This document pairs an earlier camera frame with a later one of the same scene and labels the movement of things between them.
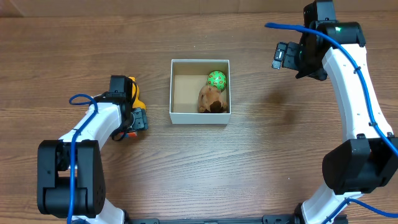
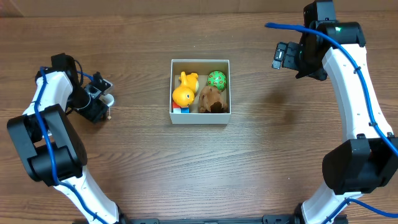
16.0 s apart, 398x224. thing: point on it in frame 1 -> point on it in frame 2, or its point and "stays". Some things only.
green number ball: [217, 78] stays
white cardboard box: [187, 78] stays
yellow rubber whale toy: [135, 94] -> [184, 94]
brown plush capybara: [211, 101] stays
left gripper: [140, 119] -> [94, 109]
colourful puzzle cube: [130, 134] -> [177, 109]
